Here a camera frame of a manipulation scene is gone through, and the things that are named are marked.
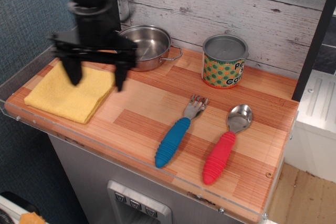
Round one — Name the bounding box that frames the white toy cabinet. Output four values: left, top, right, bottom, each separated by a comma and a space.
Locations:
284, 70, 335, 182

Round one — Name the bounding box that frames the red handled spoon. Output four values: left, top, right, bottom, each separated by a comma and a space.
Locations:
202, 104, 253, 185

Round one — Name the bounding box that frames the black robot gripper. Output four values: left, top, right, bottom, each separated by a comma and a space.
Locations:
48, 1, 137, 92

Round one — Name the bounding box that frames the black vertical post right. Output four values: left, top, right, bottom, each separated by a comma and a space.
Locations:
291, 0, 335, 102

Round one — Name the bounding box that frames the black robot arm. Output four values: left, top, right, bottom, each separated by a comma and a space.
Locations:
49, 0, 138, 91

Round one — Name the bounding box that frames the grey toy fridge cabinet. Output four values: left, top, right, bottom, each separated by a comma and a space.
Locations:
49, 135, 261, 223

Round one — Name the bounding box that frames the toy peas and carrots can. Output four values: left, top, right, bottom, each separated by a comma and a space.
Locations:
201, 34, 249, 89

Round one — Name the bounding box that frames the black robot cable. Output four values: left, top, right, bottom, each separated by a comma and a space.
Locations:
115, 0, 133, 23

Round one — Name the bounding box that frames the clear acrylic guard rail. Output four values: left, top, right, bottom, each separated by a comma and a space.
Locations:
0, 11, 300, 224

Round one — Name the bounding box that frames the blue handled fork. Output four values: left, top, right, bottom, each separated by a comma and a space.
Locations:
154, 94, 208, 168

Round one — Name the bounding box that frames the yellow cloth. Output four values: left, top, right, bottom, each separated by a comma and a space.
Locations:
24, 62, 115, 124

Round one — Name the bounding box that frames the small steel pot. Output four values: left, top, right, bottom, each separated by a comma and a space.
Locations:
118, 25, 183, 72

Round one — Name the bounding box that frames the silver dispenser button panel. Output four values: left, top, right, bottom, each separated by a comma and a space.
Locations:
107, 180, 172, 223

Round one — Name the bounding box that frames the orange plush object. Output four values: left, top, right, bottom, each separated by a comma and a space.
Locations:
19, 212, 47, 224

